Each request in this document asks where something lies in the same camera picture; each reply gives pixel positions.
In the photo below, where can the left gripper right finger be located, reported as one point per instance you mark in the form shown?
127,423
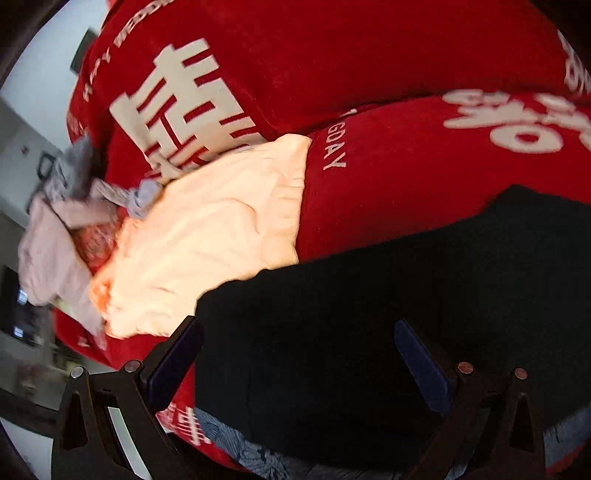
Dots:
492,420

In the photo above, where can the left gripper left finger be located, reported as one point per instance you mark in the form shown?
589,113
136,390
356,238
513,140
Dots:
85,444

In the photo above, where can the black pants with patterned waistband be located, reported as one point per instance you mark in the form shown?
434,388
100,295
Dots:
301,360

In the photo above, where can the pile of grey pink clothes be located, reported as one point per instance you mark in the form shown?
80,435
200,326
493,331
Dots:
71,198

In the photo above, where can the cream white blanket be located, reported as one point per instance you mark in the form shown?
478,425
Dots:
224,221

